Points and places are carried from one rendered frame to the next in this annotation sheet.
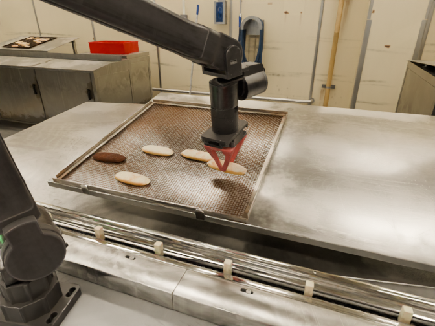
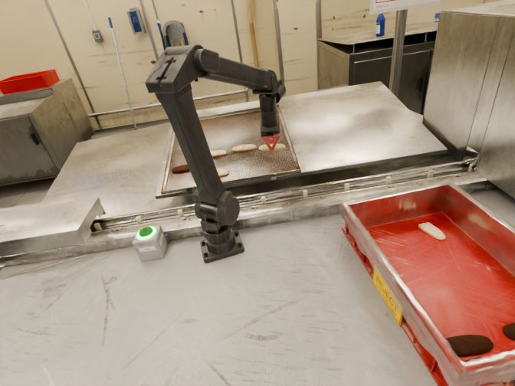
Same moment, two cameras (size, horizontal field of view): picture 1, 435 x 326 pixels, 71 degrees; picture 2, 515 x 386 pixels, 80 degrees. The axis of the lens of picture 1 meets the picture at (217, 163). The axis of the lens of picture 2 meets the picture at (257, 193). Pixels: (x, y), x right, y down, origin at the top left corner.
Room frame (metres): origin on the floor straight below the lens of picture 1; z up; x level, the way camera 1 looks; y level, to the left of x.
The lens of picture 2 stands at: (-0.34, 0.42, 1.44)
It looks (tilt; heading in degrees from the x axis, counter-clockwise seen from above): 33 degrees down; 340
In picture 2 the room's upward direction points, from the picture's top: 9 degrees counter-clockwise
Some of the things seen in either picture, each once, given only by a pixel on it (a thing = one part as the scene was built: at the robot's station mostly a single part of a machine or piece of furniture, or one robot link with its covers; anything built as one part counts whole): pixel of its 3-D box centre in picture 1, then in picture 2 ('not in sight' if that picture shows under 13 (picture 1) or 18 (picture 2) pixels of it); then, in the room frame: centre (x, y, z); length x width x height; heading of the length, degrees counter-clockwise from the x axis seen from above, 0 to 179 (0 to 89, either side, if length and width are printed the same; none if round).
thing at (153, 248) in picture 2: not in sight; (152, 246); (0.46, 0.49, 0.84); 0.08 x 0.08 x 0.11; 70
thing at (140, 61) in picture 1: (120, 86); (50, 122); (4.15, 1.32, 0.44); 0.70 x 0.55 x 0.87; 70
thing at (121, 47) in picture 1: (114, 46); (29, 81); (4.15, 1.32, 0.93); 0.51 x 0.36 x 0.13; 74
